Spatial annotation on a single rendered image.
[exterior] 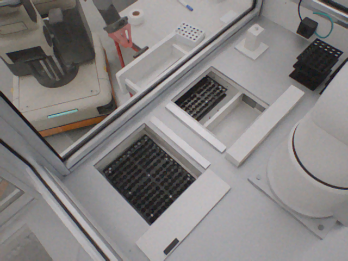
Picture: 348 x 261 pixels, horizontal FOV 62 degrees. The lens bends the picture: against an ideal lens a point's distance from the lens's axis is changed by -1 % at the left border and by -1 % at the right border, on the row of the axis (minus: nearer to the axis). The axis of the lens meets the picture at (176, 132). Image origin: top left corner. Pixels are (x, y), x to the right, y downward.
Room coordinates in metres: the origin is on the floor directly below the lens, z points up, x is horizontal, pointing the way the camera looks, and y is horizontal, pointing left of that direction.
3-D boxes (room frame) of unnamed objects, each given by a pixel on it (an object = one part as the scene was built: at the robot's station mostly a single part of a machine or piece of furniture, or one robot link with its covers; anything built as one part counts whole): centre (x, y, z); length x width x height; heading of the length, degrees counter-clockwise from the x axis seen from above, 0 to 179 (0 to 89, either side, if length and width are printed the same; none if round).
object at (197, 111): (0.64, -0.05, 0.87); 0.22 x 0.18 x 0.06; 42
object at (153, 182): (0.32, 0.09, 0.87); 0.22 x 0.18 x 0.06; 42
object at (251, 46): (0.75, -0.29, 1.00); 0.09 x 0.08 x 0.10; 42
